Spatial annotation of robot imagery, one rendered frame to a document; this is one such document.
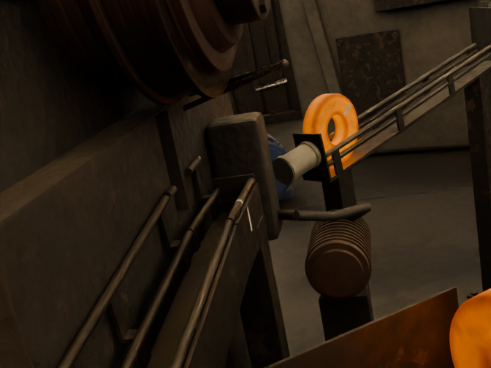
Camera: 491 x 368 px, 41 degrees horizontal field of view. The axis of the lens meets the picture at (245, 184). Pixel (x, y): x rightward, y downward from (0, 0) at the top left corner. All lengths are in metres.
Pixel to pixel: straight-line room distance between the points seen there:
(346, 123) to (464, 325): 0.89
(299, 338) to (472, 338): 1.46
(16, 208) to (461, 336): 0.41
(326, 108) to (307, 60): 2.36
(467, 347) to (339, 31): 3.14
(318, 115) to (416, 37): 2.25
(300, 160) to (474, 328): 0.78
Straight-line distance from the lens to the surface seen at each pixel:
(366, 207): 1.36
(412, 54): 3.59
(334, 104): 1.40
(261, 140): 1.19
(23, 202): 0.63
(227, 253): 0.87
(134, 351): 0.74
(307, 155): 1.32
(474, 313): 0.58
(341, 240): 1.28
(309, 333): 2.05
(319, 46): 3.67
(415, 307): 0.62
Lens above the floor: 1.02
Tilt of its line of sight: 16 degrees down
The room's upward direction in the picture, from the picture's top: 11 degrees counter-clockwise
